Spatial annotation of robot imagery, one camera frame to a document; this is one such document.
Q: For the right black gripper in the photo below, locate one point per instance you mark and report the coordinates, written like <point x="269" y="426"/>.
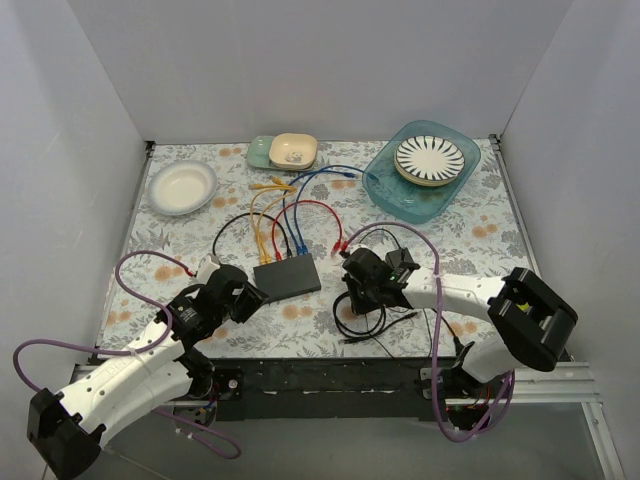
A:
<point x="353" y="288"/>

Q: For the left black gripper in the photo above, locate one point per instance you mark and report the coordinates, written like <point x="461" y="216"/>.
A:
<point x="245" y="301"/>

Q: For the black network switch box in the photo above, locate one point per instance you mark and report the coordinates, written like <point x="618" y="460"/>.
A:
<point x="287" y="278"/>

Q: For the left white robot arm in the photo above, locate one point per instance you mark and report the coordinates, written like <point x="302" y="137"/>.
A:
<point x="69" y="428"/>

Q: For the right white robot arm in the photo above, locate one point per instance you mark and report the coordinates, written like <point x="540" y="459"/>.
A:
<point x="532" y="322"/>

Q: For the floral patterned table mat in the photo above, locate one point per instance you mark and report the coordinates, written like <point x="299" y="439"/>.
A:
<point x="477" y="235"/>

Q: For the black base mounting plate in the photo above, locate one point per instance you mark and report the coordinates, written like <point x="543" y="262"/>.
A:
<point x="317" y="388"/>

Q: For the teal transparent plastic tray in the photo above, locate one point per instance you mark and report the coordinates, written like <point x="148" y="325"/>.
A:
<point x="403" y="199"/>

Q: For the white blue-rimmed bowl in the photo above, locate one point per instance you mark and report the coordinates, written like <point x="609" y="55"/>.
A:
<point x="182" y="188"/>

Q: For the striped white blue plate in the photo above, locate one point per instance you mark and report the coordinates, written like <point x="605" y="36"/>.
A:
<point x="429" y="160"/>

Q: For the green square dish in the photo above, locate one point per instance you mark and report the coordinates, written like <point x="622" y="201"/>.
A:
<point x="257" y="155"/>

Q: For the beige square bowl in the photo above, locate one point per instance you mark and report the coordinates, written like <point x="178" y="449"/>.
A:
<point x="293" y="151"/>

